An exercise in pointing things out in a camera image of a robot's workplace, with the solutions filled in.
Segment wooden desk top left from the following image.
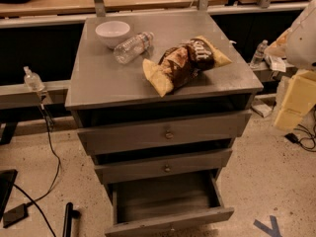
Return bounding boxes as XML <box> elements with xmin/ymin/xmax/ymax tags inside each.
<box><xmin>0</xmin><ymin>0</ymin><xmax>198</xmax><ymax>18</ymax></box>

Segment black cables on right floor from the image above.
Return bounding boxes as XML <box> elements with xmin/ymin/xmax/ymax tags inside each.
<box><xmin>293</xmin><ymin>106</ymin><xmax>316</xmax><ymax>153</ymax></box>

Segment bottom grey drawer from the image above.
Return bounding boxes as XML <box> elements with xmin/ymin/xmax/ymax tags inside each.
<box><xmin>106</xmin><ymin>171</ymin><xmax>234</xmax><ymax>237</ymax></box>

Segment white bowl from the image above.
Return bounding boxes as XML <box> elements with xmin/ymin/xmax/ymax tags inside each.
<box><xmin>95</xmin><ymin>21</ymin><xmax>130</xmax><ymax>49</ymax></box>

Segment dark monitor edge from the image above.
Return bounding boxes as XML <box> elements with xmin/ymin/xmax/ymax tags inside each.
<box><xmin>0</xmin><ymin>169</ymin><xmax>18</xmax><ymax>220</ymax></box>

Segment top grey drawer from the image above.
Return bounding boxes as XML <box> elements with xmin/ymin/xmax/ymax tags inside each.
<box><xmin>78</xmin><ymin>110</ymin><xmax>251</xmax><ymax>155</ymax></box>

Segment grey drawer cabinet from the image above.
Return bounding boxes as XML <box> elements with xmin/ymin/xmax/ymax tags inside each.
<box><xmin>65</xmin><ymin>12</ymin><xmax>263</xmax><ymax>237</ymax></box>

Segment black power adapter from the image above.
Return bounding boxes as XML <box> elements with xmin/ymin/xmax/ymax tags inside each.
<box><xmin>3</xmin><ymin>203</ymin><xmax>28</xmax><ymax>228</ymax></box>
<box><xmin>285</xmin><ymin>133</ymin><xmax>299</xmax><ymax>144</ymax></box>

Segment brown chip bag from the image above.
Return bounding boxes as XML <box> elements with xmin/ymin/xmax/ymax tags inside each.
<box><xmin>142</xmin><ymin>36</ymin><xmax>231</xmax><ymax>97</ymax></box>

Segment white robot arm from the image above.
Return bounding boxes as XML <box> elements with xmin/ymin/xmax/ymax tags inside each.
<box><xmin>265</xmin><ymin>0</ymin><xmax>316</xmax><ymax>131</ymax></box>

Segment black power adapter right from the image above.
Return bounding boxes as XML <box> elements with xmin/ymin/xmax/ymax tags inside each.
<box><xmin>285</xmin><ymin>133</ymin><xmax>299</xmax><ymax>144</ymax></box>

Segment black bar on floor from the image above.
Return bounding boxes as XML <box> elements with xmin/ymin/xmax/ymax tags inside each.
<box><xmin>62</xmin><ymin>202</ymin><xmax>81</xmax><ymax>237</ymax></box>

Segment small flat box on floor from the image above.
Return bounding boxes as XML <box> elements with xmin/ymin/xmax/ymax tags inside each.
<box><xmin>252</xmin><ymin>99</ymin><xmax>273</xmax><ymax>118</ymax></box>

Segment black cable on left floor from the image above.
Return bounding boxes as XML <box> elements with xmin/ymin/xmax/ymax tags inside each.
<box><xmin>13</xmin><ymin>104</ymin><xmax>62</xmax><ymax>237</ymax></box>

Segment small bottle on right rail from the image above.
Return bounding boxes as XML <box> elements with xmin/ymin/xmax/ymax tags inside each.
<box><xmin>250</xmin><ymin>39</ymin><xmax>268</xmax><ymax>69</ymax></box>

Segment black power adapter left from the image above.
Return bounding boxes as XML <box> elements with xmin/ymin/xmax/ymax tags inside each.
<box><xmin>3</xmin><ymin>203</ymin><xmax>28</xmax><ymax>228</ymax></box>

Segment small bottle on left rail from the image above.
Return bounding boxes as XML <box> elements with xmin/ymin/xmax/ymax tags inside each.
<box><xmin>24</xmin><ymin>66</ymin><xmax>44</xmax><ymax>92</ymax></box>

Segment middle grey drawer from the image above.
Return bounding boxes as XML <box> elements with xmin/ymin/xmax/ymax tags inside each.
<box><xmin>95</xmin><ymin>148</ymin><xmax>232</xmax><ymax>184</ymax></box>

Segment small bottle on rail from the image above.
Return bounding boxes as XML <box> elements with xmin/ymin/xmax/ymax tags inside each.
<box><xmin>24</xmin><ymin>66</ymin><xmax>44</xmax><ymax>92</ymax></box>
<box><xmin>250</xmin><ymin>39</ymin><xmax>268</xmax><ymax>69</ymax></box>

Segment white packet on rail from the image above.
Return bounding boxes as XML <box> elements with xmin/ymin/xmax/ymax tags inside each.
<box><xmin>265</xmin><ymin>55</ymin><xmax>286</xmax><ymax>72</ymax></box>

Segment clear plastic water bottle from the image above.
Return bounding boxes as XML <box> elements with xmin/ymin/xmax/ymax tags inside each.
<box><xmin>114</xmin><ymin>32</ymin><xmax>154</xmax><ymax>64</ymax></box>

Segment grey drawer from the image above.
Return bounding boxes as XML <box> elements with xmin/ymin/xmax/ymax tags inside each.
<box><xmin>78</xmin><ymin>110</ymin><xmax>251</xmax><ymax>155</ymax></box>
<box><xmin>95</xmin><ymin>148</ymin><xmax>232</xmax><ymax>184</ymax></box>
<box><xmin>106</xmin><ymin>171</ymin><xmax>234</xmax><ymax>237</ymax></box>

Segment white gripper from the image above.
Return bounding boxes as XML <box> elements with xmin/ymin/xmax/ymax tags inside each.
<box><xmin>274</xmin><ymin>70</ymin><xmax>316</xmax><ymax>131</ymax></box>

